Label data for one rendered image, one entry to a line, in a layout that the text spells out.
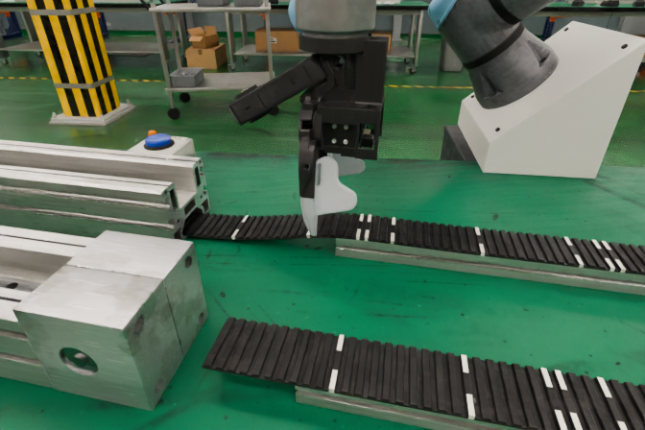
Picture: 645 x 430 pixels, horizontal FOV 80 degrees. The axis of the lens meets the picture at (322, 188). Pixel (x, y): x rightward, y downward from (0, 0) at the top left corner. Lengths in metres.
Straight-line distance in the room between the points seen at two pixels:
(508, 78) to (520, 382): 0.54
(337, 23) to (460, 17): 0.42
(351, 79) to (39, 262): 0.34
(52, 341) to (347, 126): 0.30
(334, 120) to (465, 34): 0.42
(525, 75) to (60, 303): 0.72
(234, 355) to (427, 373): 0.15
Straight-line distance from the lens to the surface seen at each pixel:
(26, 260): 0.46
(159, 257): 0.36
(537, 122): 0.72
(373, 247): 0.47
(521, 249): 0.50
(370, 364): 0.34
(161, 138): 0.67
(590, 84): 0.73
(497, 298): 0.47
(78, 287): 0.36
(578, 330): 0.47
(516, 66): 0.77
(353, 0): 0.36
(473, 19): 0.74
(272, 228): 0.50
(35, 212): 0.63
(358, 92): 0.39
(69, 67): 3.73
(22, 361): 0.42
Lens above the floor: 1.08
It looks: 29 degrees down
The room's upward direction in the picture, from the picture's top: straight up
